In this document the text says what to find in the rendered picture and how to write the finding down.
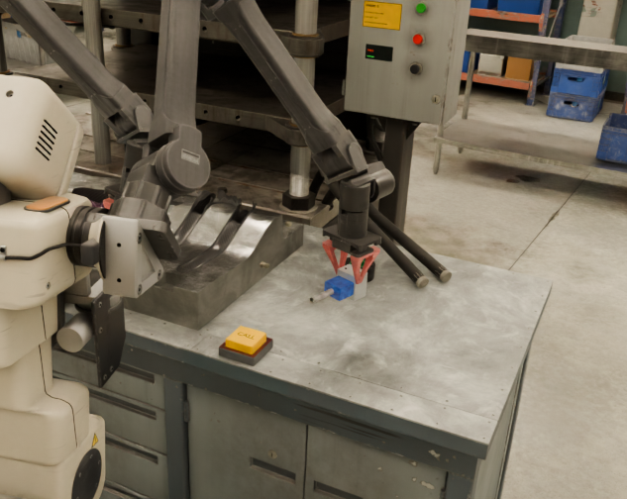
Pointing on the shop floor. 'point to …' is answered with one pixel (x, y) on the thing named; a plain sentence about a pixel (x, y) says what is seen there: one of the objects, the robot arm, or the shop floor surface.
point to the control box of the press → (403, 74)
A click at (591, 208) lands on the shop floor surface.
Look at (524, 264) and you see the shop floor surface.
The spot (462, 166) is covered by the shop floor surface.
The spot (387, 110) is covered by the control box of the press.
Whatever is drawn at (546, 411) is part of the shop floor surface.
